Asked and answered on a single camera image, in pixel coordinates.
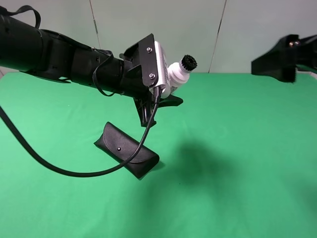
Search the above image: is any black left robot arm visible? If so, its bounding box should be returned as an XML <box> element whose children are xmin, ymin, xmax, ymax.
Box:
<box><xmin>0</xmin><ymin>7</ymin><xmax>183</xmax><ymax>126</ymax></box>

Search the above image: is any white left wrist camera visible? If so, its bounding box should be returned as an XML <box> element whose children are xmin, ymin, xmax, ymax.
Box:
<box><xmin>149</xmin><ymin>41</ymin><xmax>171</xmax><ymax>99</ymax></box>

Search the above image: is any black glasses case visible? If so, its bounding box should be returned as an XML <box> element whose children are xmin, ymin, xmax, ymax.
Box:
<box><xmin>94</xmin><ymin>122</ymin><xmax>159</xmax><ymax>179</ymax></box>

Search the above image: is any black left camera cable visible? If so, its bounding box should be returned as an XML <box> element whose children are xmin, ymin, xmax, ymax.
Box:
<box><xmin>0</xmin><ymin>86</ymin><xmax>162</xmax><ymax>178</ymax></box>

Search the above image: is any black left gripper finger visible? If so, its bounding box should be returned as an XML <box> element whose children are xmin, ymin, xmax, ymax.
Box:
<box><xmin>158</xmin><ymin>95</ymin><xmax>183</xmax><ymax>108</ymax></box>

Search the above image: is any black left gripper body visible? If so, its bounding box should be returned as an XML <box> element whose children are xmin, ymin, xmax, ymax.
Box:
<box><xmin>119</xmin><ymin>33</ymin><xmax>158</xmax><ymax>127</ymax></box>

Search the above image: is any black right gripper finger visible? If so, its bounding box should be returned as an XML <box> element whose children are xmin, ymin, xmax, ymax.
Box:
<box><xmin>251</xmin><ymin>34</ymin><xmax>299</xmax><ymax>83</ymax></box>

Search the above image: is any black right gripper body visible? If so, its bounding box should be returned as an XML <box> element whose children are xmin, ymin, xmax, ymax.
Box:
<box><xmin>296</xmin><ymin>35</ymin><xmax>317</xmax><ymax>73</ymax></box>

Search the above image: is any white bottle with brush cap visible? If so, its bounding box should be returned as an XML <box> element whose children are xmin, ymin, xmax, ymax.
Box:
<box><xmin>167</xmin><ymin>55</ymin><xmax>198</xmax><ymax>95</ymax></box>

